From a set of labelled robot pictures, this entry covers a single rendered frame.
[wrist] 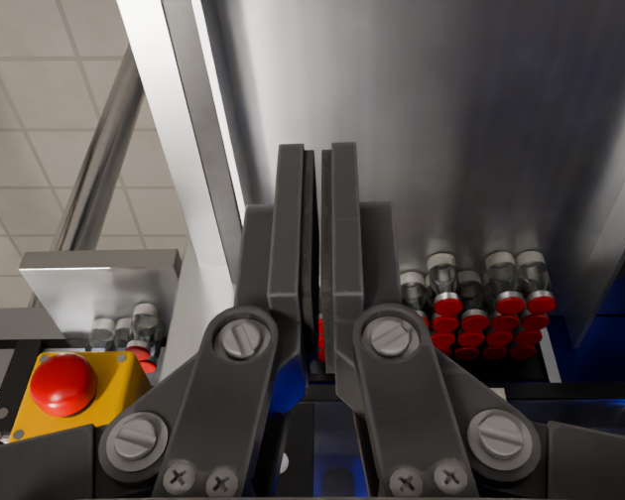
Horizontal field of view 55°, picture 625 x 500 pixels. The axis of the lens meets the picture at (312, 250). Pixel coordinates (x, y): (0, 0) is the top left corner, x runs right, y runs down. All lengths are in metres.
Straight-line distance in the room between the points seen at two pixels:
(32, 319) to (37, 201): 1.23
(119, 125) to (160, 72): 0.54
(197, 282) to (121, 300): 0.09
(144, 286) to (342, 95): 0.25
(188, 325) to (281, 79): 0.20
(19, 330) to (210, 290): 0.24
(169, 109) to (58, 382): 0.19
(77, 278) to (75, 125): 1.11
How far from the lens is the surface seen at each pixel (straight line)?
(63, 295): 0.56
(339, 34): 0.35
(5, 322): 0.67
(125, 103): 0.95
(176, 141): 0.40
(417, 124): 0.38
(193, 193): 0.43
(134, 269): 0.51
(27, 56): 1.54
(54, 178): 1.78
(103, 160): 0.86
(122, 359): 0.45
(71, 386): 0.42
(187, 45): 0.33
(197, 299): 0.47
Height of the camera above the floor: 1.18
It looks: 40 degrees down
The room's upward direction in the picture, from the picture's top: 179 degrees counter-clockwise
